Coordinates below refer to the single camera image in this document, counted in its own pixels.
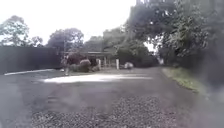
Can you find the pale grey bush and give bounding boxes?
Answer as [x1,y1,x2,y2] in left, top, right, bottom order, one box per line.
[123,61,135,71]

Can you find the low house with porch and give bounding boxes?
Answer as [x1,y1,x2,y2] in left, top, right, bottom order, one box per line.
[63,50,121,71]

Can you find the round bush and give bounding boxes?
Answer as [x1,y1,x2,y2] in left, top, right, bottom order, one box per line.
[77,59,93,74]

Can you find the dark gravel road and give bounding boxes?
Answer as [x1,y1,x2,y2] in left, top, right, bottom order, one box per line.
[0,66,224,128]

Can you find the dark trees behind house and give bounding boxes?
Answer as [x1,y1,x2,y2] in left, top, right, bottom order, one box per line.
[46,26,158,68]

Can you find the grass verge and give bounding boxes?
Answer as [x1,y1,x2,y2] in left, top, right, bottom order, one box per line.
[162,66,210,96]

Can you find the row of tall trees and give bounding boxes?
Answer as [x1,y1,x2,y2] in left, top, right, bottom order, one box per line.
[124,0,224,88]

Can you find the pale concrete strip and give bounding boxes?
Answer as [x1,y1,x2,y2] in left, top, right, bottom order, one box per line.
[3,68,55,77]

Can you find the dark fence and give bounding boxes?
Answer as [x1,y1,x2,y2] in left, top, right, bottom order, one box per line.
[0,45,65,76]

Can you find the group of trees behind fence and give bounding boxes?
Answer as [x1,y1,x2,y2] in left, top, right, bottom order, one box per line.
[0,14,45,48]

